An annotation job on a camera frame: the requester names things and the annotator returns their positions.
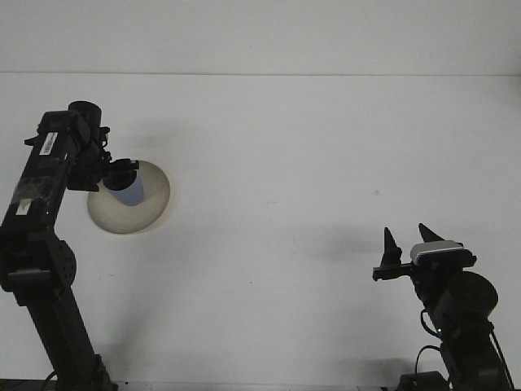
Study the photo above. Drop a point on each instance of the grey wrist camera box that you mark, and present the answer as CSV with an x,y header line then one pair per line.
x,y
431,248

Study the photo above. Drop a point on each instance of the pale round plate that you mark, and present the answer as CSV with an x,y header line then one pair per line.
x,y
134,220

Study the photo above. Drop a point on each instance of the pale blue cup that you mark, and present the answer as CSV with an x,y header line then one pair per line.
x,y
132,196

